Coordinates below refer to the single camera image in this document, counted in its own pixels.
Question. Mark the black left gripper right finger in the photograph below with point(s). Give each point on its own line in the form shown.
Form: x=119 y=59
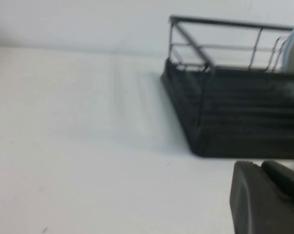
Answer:
x=285 y=178

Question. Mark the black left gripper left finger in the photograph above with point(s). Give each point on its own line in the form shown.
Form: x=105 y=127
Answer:
x=254 y=204

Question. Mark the blue plate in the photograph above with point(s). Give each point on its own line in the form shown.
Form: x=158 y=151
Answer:
x=286 y=54

